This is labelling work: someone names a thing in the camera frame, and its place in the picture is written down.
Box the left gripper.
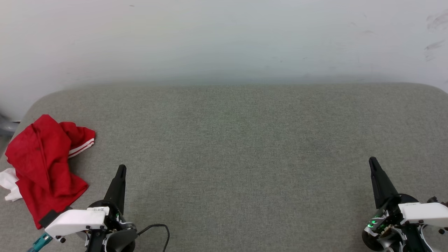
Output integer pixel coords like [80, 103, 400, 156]
[85, 164, 138, 252]

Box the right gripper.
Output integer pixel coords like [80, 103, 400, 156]
[362, 157, 436, 252]

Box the red and white garment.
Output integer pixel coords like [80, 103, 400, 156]
[0, 114, 96, 230]

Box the thin black cable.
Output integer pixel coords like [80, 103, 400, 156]
[136, 224, 170, 252]

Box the black cable teal connector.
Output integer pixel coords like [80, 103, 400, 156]
[27, 233, 54, 252]

